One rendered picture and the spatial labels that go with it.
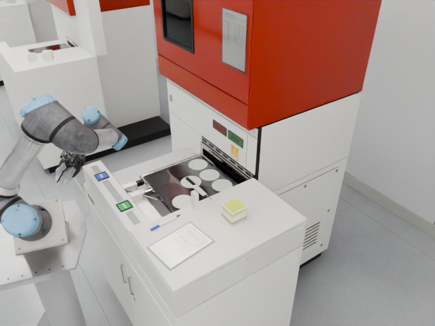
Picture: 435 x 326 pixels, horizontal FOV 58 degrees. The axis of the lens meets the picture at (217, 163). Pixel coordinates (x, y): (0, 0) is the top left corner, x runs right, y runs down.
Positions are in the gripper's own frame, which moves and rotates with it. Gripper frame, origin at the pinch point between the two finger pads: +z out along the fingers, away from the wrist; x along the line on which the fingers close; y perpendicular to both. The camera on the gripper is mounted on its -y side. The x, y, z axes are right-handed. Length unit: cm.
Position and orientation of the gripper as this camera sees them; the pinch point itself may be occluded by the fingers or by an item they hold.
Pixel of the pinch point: (61, 181)
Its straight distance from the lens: 188.0
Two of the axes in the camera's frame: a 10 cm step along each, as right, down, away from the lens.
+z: -4.1, 8.7, -2.8
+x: 9.1, 4.2, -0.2
